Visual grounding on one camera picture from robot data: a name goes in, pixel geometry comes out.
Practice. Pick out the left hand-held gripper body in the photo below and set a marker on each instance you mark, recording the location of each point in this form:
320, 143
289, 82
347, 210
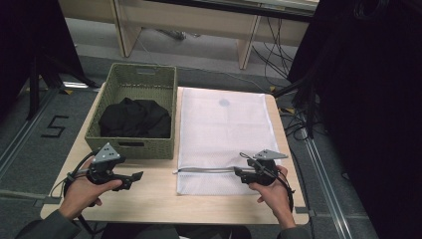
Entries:
103, 166

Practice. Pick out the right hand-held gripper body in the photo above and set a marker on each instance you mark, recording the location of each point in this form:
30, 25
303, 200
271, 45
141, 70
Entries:
263, 171

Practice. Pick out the white mesh laundry bag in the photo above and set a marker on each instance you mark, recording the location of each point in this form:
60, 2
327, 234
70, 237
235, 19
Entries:
222, 132

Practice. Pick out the black garment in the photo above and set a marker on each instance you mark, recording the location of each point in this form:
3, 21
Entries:
134, 119

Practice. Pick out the green woven basket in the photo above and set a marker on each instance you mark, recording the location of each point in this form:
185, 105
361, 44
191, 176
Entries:
132, 86

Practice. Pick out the person's right hand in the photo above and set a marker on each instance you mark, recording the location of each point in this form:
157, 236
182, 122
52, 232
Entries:
275, 195

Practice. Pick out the person's left hand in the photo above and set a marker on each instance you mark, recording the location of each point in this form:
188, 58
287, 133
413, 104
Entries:
81, 194

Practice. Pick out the black metal stand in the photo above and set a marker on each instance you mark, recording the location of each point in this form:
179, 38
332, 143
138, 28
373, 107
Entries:
307, 99
36, 83

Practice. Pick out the black curtain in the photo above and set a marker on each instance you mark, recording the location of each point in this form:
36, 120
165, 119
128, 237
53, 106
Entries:
371, 99
30, 43

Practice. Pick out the grey power strip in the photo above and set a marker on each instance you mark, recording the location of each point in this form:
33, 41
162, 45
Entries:
172, 34

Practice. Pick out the light wooden desk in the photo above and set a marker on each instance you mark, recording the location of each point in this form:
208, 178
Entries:
185, 20

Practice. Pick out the metal floor rail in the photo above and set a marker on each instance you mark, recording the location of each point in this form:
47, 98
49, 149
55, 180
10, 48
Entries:
326, 186
23, 132

